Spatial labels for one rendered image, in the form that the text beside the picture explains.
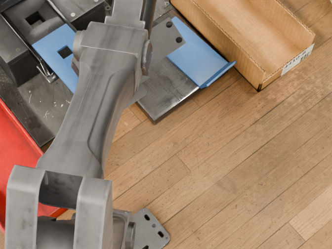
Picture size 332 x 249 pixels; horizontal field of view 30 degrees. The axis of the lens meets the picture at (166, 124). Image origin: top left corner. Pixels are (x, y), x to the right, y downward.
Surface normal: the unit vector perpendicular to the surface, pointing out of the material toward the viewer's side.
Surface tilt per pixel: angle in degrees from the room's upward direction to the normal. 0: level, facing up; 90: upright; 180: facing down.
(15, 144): 0
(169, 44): 25
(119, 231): 77
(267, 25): 0
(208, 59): 0
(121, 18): 17
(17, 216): 46
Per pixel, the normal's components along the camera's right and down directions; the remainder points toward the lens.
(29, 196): -0.13, 0.34
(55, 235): 0.06, -0.69
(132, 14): -0.05, -0.15
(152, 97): 0.00, -0.43
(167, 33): 0.26, -0.09
